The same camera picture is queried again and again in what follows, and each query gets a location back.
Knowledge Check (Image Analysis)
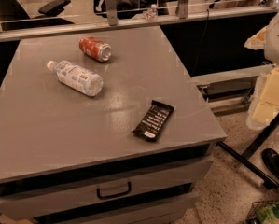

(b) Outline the clear plastic water bottle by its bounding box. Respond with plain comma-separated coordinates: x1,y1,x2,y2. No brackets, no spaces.
47,61,104,97

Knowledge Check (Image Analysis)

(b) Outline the black drawer handle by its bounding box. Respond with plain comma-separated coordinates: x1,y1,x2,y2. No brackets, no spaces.
96,181,133,200

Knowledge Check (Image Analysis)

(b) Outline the black shoe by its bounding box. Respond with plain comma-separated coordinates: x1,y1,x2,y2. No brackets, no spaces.
261,148,279,180

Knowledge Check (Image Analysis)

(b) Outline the grey drawer cabinet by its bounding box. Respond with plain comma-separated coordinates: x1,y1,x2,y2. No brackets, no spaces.
0,27,225,224

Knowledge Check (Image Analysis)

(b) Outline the black metal stand frame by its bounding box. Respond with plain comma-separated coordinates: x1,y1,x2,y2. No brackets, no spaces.
216,102,279,190

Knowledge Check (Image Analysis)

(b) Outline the grey metal railing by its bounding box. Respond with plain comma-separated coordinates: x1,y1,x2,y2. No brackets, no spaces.
0,0,279,42

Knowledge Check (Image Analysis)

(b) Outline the black office chair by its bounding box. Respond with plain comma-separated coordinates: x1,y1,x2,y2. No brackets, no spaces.
0,0,71,31

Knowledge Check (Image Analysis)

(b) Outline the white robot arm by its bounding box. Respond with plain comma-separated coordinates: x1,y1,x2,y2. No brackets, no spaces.
244,11,279,130

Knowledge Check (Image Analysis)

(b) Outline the black snack bar wrapper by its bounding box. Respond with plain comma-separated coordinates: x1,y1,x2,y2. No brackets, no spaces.
133,100,174,142

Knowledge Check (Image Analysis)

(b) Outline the red coke can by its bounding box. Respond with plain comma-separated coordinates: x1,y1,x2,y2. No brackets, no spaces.
79,36,112,63

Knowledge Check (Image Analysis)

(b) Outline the wire basket with green package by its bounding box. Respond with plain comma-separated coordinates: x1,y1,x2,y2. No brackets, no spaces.
245,200,279,224

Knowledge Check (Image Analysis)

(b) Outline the small bottle on ledge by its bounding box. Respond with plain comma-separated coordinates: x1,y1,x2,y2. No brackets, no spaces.
146,4,158,21

